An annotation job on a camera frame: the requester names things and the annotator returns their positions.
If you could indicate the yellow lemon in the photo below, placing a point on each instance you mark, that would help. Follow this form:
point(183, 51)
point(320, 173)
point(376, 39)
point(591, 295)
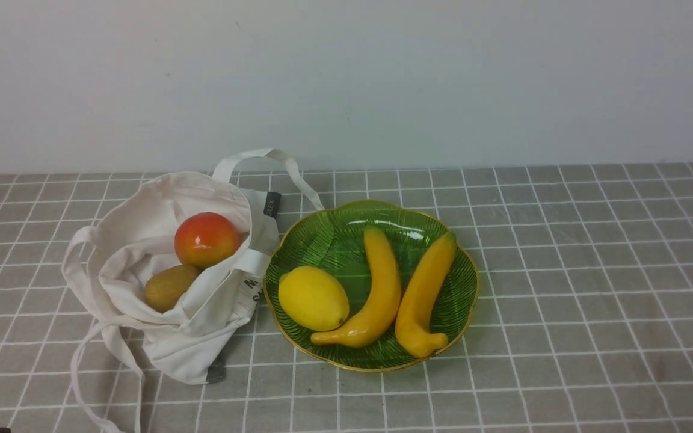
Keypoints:
point(313, 298)

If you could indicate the yellow banana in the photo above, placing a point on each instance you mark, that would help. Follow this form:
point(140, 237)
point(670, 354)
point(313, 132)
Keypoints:
point(384, 298)
point(413, 320)

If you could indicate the white cloth tote bag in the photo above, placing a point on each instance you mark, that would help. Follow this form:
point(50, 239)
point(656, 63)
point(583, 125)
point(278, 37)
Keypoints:
point(107, 264)

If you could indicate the brown kiwi fruit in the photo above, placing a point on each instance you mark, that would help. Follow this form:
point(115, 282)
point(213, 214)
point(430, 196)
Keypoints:
point(163, 290)

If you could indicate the red orange apple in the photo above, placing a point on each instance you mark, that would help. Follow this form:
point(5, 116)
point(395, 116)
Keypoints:
point(206, 239)

